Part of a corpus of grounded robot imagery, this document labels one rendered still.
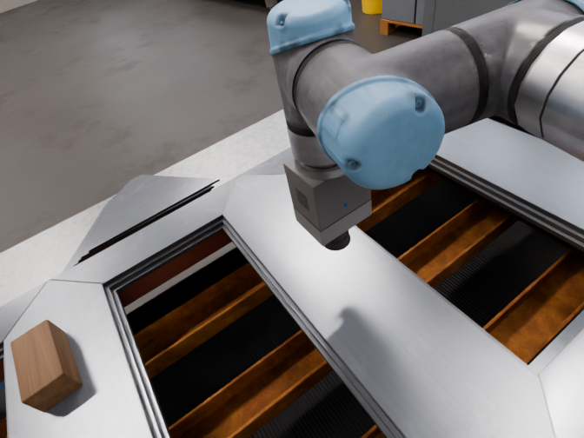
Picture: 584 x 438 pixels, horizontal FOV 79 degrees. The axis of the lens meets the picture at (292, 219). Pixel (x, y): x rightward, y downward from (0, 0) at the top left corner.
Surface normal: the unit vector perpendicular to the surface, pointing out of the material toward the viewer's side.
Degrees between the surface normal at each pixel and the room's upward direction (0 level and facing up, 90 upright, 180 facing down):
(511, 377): 0
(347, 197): 90
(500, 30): 22
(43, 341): 0
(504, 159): 0
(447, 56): 30
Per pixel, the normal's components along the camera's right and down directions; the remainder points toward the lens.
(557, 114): -0.95, 0.30
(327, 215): 0.54, 0.54
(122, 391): -0.17, -0.68
